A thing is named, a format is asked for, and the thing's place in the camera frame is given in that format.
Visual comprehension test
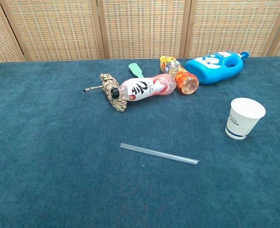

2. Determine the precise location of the transparent plastic straw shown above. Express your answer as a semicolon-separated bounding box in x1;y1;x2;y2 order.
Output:
119;142;200;165

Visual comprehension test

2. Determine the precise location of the pink white drink bottle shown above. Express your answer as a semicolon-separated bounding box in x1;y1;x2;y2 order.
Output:
110;73;177;102

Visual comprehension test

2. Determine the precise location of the green plastic spatula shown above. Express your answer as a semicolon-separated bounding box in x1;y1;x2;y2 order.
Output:
128;62;145;79

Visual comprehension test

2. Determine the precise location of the orange juice plastic bottle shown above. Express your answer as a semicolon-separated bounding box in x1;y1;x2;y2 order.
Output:
159;56;200;95

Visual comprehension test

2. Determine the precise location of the blue table cloth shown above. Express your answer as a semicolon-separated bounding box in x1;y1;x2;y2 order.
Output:
0;56;280;228

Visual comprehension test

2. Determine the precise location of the woven rattan folding screen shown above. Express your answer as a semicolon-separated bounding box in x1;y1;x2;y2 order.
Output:
0;0;280;64

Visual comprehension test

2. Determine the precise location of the small white jar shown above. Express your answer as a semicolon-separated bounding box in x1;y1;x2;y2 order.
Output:
225;97;266;140

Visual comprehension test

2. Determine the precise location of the coiled camouflage paracord rope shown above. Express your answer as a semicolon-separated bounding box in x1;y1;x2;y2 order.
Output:
83;73;128;113

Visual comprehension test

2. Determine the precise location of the blue detergent bottle with handle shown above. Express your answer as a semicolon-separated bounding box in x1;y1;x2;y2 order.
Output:
184;51;251;85

